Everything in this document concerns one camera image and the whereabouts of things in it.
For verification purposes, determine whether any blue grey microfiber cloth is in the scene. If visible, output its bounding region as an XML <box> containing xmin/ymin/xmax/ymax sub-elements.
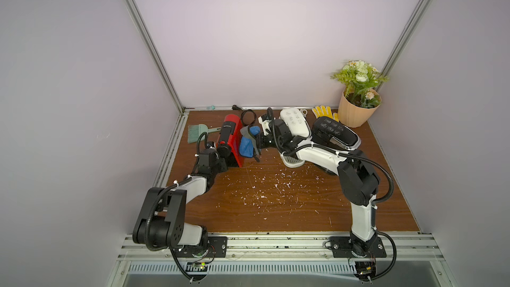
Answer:
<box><xmin>239</xmin><ymin>125</ymin><xmax>260</xmax><ymax>162</ymax></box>

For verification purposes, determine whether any red coffee machine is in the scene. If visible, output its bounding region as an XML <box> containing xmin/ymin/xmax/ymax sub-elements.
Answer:
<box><xmin>216</xmin><ymin>114</ymin><xmax>244</xmax><ymax>167</ymax></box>

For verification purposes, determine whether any white coffee machine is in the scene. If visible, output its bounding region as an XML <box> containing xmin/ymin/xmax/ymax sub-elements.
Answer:
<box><xmin>279</xmin><ymin>108</ymin><xmax>312</xmax><ymax>152</ymax></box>

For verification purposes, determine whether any black coffee machine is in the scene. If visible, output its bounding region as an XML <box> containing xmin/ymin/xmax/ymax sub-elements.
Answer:
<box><xmin>312</xmin><ymin>117</ymin><xmax>361</xmax><ymax>151</ymax></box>

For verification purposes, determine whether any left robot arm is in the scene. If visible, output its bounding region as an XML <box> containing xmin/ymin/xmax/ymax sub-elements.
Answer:
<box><xmin>132</xmin><ymin>132</ymin><xmax>228</xmax><ymax>284</ymax></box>

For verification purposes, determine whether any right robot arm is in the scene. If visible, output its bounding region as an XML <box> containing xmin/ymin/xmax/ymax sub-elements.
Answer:
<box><xmin>256</xmin><ymin>108</ymin><xmax>397</xmax><ymax>282</ymax></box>

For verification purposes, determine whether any green hand brush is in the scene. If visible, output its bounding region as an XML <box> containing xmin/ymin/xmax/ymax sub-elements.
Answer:
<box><xmin>187</xmin><ymin>124</ymin><xmax>221</xmax><ymax>144</ymax></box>

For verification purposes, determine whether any yellow work glove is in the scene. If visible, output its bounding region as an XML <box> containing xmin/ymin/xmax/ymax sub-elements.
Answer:
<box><xmin>312</xmin><ymin>106</ymin><xmax>339</xmax><ymax>122</ymax></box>

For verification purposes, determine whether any potted artificial plant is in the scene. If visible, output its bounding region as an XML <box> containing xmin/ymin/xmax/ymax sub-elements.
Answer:
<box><xmin>330</xmin><ymin>60</ymin><xmax>389</xmax><ymax>128</ymax></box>

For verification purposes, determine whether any black power cord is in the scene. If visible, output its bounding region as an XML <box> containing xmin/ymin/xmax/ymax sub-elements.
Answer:
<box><xmin>232</xmin><ymin>104</ymin><xmax>258</xmax><ymax>128</ymax></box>

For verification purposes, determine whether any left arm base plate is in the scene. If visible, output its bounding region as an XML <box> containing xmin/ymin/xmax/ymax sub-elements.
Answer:
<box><xmin>175</xmin><ymin>236</ymin><xmax>228</xmax><ymax>259</ymax></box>

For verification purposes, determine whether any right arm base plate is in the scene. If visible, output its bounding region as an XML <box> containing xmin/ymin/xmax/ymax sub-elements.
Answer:
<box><xmin>325</xmin><ymin>235</ymin><xmax>387</xmax><ymax>259</ymax></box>

